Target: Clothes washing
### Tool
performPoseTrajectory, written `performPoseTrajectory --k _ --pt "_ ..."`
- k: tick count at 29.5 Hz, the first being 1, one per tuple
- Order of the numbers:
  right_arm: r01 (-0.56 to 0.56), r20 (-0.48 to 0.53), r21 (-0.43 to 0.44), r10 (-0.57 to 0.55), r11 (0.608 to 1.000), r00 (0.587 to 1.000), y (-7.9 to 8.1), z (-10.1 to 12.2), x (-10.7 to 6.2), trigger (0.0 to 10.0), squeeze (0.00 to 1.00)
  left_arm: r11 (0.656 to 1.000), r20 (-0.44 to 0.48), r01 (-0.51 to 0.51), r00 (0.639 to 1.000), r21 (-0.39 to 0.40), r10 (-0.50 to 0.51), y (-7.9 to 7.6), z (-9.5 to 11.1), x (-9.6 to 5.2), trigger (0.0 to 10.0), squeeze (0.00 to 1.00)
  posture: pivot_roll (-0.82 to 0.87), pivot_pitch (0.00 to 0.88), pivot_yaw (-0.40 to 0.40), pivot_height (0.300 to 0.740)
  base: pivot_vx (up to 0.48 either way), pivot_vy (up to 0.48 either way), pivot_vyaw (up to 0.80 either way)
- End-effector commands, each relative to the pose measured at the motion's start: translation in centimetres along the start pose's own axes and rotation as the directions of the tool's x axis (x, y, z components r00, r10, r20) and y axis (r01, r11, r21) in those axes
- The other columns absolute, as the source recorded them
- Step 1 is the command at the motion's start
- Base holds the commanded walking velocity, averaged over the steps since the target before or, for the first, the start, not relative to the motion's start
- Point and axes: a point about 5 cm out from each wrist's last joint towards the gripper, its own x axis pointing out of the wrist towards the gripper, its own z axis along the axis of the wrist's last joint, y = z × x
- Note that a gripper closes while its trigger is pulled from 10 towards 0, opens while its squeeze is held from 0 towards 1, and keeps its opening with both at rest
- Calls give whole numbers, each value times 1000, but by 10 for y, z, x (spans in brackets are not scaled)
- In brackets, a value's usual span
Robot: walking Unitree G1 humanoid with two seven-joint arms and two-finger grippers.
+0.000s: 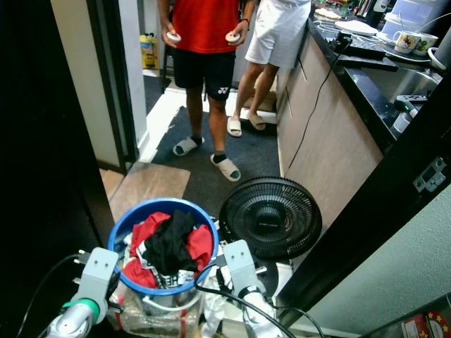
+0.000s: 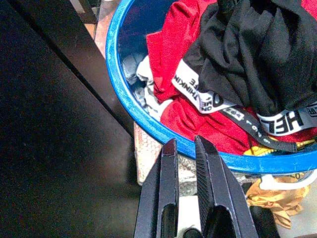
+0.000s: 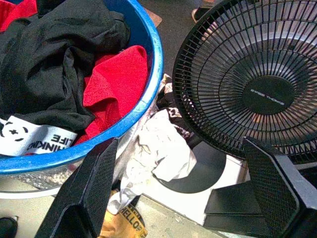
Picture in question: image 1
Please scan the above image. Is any person in red shirt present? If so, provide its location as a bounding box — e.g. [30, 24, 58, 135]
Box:
[156, 0, 256, 183]

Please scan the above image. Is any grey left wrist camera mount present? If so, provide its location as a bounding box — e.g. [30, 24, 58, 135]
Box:
[74, 246, 119, 307]

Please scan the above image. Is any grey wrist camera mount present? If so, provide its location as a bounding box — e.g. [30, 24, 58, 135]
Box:
[74, 246, 119, 307]
[224, 239, 265, 296]

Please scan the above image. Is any red garment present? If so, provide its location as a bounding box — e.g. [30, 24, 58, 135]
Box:
[123, 211, 214, 288]

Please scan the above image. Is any black kitchen counter top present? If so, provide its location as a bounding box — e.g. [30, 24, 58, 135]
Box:
[307, 18, 451, 154]

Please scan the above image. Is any black floor fan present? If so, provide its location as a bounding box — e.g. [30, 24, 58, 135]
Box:
[218, 176, 323, 262]

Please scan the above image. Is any blue rimmed laundry basket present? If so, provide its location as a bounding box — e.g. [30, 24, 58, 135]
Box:
[108, 197, 219, 337]

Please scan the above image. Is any white plastic container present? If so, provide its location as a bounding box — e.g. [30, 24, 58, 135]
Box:
[381, 0, 451, 39]

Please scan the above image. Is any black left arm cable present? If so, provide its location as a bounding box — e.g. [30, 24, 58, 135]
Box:
[14, 253, 80, 338]

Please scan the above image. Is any red printed package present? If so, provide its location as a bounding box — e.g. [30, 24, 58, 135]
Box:
[402, 310, 451, 338]

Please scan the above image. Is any brown wooden kitchen cabinet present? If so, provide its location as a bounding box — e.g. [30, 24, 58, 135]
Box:
[276, 27, 385, 227]

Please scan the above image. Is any white crumpled cloth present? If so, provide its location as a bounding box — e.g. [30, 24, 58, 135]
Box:
[201, 280, 230, 336]

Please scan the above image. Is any white plate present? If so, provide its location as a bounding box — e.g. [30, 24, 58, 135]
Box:
[333, 20, 380, 37]

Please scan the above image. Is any thin black hanging cable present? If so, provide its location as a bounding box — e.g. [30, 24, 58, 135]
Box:
[288, 42, 351, 171]

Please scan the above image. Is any dark grey floor rug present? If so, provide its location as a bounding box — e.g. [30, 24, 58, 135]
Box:
[154, 106, 283, 219]

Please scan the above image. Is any yellow bottle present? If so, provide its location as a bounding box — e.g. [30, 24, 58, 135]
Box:
[140, 32, 160, 70]

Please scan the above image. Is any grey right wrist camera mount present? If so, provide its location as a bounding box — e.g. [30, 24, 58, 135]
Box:
[224, 239, 265, 296]

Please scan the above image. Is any brown floor mat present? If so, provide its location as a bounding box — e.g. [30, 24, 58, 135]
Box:
[109, 163, 188, 223]

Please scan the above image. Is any white patterned cup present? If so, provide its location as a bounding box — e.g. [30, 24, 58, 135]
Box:
[393, 30, 439, 57]

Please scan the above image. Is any person in white shorts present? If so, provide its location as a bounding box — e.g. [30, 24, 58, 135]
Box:
[225, 0, 312, 137]

